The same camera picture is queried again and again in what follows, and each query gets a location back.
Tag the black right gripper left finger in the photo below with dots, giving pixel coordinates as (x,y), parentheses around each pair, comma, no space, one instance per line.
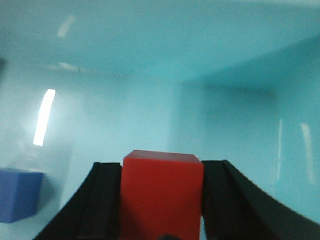
(93,211)

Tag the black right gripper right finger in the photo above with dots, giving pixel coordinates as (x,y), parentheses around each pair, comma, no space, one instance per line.
(234,208)

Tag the red cube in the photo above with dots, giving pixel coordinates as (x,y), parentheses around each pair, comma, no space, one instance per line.
(161,194)

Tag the blue cube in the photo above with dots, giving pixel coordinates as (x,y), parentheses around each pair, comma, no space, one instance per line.
(19,194)

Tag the light blue plastic tray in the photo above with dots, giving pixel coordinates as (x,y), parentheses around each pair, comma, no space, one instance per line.
(85,81)

